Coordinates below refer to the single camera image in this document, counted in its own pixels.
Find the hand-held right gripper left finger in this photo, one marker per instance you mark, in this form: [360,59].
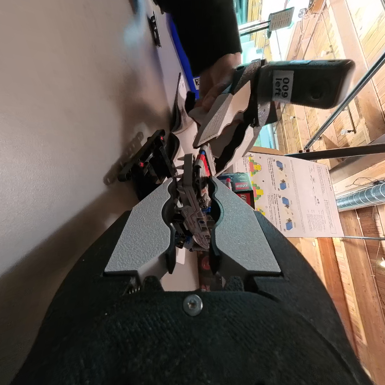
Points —
[141,240]

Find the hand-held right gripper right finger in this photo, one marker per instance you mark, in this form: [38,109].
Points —
[246,240]

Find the thin metal rod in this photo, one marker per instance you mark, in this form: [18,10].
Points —
[367,238]

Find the black ceiling track rail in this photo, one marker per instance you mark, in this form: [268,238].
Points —
[343,105]

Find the tagged blue storage bin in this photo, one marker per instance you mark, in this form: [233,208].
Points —
[183,60]

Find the instruction poster on board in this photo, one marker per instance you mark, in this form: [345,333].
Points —
[266,151]

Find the light grey desk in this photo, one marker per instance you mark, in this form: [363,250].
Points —
[60,120]

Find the black toy set box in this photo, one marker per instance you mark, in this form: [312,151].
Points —
[240,186]

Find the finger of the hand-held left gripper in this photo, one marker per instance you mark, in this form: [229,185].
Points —
[245,141]
[216,120]

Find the silver ventilation duct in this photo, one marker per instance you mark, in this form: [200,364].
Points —
[361,197]

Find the sign on black stand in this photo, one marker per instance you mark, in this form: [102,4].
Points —
[281,18]

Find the person's left hand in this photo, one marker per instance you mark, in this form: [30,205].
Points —
[216,81]

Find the grey red brick truck model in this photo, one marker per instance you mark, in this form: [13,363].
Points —
[191,210]

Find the open instruction booklet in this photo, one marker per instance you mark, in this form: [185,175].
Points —
[183,127]

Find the printed instruction sheet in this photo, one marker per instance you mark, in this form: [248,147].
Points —
[300,198]

